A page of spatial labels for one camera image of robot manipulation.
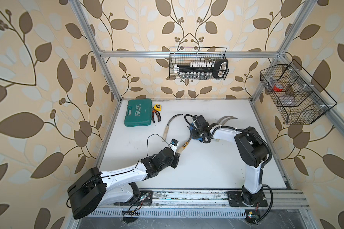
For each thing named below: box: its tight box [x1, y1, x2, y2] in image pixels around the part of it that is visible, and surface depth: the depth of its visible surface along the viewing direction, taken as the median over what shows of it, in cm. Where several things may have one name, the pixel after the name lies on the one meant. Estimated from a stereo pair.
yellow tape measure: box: [153, 103, 162, 112], surface depth 114 cm
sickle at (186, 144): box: [176, 127, 193, 154], surface depth 90 cm
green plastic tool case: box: [123, 98, 153, 127], surface depth 108 cm
